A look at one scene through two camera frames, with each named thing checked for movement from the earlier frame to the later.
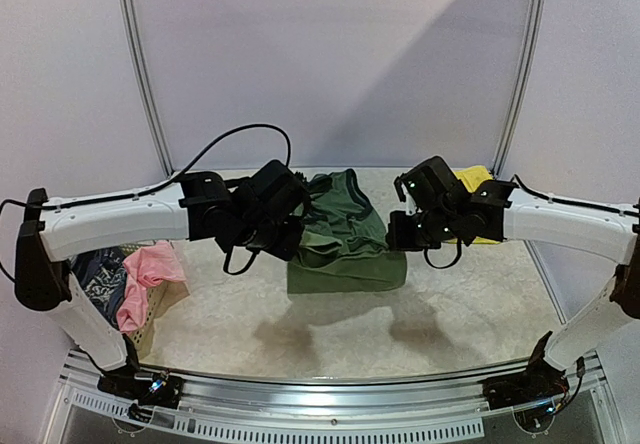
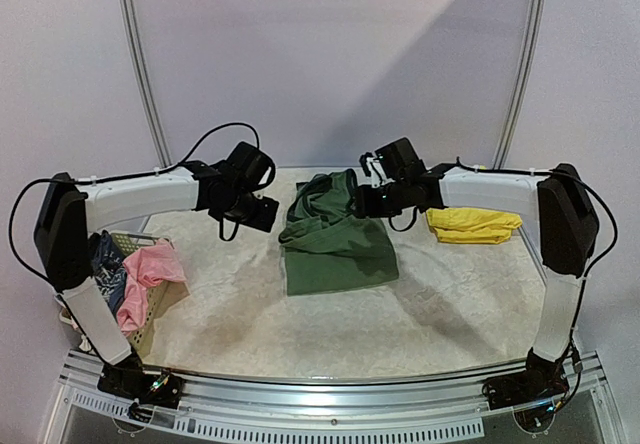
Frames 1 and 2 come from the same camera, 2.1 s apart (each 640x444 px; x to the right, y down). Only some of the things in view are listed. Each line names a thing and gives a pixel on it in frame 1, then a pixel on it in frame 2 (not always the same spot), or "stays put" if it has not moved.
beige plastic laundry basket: x=162 y=297 stays put
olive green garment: x=342 y=245 stays put
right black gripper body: x=400 y=237 to x=360 y=203
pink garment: x=151 y=265 stays put
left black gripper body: x=264 y=239 to x=244 y=212
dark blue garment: x=102 y=274 stays put
